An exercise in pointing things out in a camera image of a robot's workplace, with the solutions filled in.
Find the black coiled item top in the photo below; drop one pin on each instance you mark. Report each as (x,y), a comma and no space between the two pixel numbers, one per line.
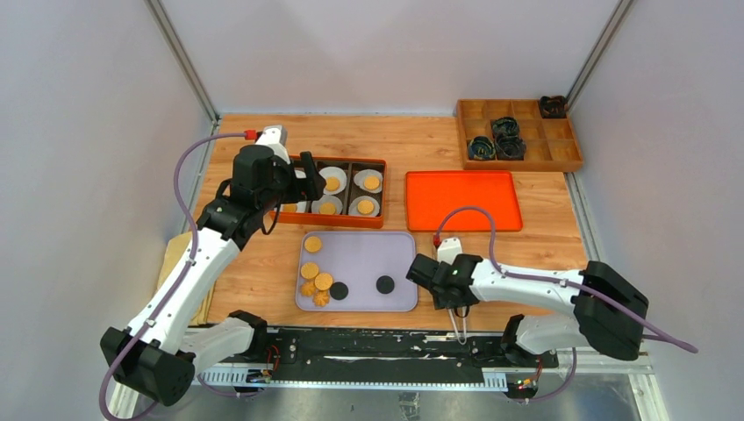
(504,127)

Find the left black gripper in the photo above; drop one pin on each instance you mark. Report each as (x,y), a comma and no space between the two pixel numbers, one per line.
(314,181)

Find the white paper cup liner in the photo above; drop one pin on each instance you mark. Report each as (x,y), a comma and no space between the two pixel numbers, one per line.
(361,175)
(302,207)
(337,172)
(352,211)
(327,198)

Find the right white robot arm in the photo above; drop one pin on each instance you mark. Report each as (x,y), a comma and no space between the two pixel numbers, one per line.
(594,306)

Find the metal tongs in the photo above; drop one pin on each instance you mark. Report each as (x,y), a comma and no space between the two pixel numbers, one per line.
(458,318)

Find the black coiled item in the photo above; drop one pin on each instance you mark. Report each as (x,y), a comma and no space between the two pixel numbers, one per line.
(510,148)
(504,127)
(481,148)

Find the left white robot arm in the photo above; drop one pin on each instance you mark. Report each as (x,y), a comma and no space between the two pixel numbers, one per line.
(154,355)

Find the orange cookie box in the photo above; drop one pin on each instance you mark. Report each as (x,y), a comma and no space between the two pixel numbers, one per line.
(352,166)

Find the orange box lid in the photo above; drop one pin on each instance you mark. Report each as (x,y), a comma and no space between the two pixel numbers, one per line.
(430,195)

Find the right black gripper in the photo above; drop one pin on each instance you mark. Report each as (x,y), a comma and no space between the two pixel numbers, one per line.
(441,303)

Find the round yellow biscuit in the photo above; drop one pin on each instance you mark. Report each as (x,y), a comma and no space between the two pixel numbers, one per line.
(327,208)
(309,270)
(313,244)
(371,183)
(332,184)
(366,207)
(323,281)

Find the wooden compartment organizer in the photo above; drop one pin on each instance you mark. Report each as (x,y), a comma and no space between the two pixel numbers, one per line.
(551,143)

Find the yellow cloth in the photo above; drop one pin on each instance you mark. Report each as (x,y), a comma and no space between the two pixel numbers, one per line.
(173,253)

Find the black sandwich cookie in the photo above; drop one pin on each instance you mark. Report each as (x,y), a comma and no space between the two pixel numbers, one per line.
(385,284)
(338,291)

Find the black coiled item right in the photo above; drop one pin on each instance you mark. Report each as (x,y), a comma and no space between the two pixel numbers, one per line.
(510,148)

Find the black coiled item left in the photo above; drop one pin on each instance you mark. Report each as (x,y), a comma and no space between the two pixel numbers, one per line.
(481,148)

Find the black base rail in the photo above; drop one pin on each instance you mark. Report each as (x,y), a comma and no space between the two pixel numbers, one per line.
(405,360)

